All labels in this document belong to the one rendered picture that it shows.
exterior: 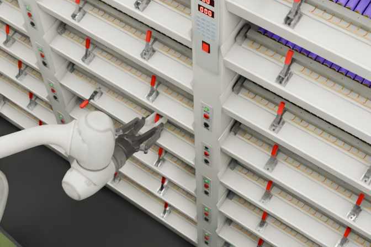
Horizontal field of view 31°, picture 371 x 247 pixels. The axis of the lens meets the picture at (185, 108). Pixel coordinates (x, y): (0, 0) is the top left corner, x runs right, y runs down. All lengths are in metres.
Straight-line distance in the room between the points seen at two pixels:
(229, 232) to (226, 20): 1.12
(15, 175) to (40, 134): 1.27
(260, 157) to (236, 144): 0.08
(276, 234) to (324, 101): 0.80
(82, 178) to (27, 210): 1.13
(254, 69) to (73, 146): 0.56
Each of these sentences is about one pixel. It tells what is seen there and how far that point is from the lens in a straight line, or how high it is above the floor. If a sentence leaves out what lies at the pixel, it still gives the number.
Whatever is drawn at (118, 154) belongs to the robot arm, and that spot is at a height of 0.91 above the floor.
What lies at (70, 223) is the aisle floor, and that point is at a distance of 2.95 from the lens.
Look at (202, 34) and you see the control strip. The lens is 1.61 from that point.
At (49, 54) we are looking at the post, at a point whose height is 0.90.
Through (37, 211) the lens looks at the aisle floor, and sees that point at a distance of 3.01.
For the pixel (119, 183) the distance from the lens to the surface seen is 2.83.
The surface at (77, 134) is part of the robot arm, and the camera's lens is 1.83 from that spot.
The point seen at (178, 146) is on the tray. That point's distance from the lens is 2.19.
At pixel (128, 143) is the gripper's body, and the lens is 2.04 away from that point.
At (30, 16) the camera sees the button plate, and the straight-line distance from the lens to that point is 2.21.
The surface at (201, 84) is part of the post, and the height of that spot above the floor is 1.20.
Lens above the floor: 2.60
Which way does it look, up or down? 54 degrees down
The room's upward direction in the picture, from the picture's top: 3 degrees counter-clockwise
